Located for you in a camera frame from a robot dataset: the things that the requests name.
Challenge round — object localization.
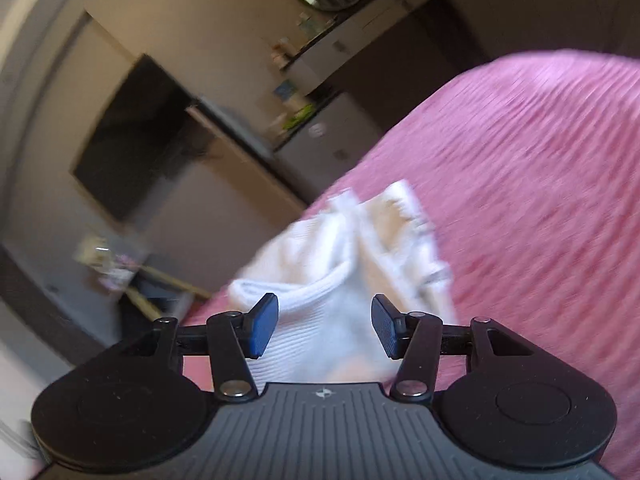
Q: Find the white ribbed knit sweater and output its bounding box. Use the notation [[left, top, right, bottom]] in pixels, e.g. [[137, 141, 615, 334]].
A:
[[228, 180, 457, 388]]

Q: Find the round white side table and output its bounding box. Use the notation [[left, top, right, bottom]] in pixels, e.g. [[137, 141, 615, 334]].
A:
[[115, 255, 213, 332]]

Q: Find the wrapped flower bouquet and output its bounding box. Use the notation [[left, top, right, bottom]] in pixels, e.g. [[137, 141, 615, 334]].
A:
[[74, 235, 141, 292]]

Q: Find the pink ribbed bed blanket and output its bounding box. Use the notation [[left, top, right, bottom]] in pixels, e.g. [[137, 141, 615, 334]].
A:
[[164, 51, 639, 479]]

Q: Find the white tower fan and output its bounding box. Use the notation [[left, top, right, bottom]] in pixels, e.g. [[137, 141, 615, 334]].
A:
[[186, 96, 310, 209]]

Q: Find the grey nightstand cabinet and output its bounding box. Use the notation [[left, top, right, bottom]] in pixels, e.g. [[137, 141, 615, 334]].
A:
[[274, 93, 383, 204]]

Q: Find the blue white box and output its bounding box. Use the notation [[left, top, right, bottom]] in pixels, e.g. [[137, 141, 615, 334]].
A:
[[272, 79, 298, 103]]

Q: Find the grey dressing table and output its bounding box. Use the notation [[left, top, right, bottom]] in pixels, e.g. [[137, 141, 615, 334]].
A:
[[284, 0, 492, 131]]

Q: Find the black wall television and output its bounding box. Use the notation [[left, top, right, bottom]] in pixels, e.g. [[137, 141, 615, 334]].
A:
[[73, 54, 203, 222]]

